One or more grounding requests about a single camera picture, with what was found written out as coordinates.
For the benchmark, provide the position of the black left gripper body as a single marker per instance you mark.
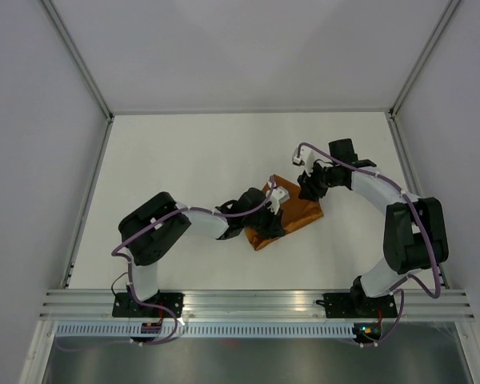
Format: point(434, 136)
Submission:
point(265, 222)

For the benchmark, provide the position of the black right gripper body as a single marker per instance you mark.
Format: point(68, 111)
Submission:
point(319, 180)

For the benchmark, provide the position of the orange cloth napkin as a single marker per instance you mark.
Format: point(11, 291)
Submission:
point(296, 213)

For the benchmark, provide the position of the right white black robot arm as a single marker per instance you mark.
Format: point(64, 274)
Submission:
point(414, 237)

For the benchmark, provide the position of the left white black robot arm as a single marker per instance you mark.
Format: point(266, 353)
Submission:
point(150, 231)

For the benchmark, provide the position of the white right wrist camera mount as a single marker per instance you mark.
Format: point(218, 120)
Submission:
point(303, 157)

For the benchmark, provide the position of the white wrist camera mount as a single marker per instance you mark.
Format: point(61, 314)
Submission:
point(276, 197)
point(303, 157)

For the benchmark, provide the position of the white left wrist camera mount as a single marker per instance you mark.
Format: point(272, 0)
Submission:
point(276, 197)

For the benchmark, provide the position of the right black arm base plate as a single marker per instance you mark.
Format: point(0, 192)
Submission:
point(343, 305)

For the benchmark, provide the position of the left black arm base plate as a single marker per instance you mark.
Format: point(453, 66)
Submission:
point(157, 307)

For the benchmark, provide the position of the aluminium front rail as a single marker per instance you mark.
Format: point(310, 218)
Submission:
point(261, 306)

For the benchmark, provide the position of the aluminium frame post right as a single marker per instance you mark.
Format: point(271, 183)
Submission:
point(440, 27)

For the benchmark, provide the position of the aluminium frame post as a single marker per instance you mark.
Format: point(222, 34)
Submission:
point(440, 27)
point(77, 59)

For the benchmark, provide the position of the white slotted cable duct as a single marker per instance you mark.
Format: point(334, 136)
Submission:
point(209, 330)

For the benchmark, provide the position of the aluminium frame post left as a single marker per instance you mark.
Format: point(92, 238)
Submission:
point(77, 59)

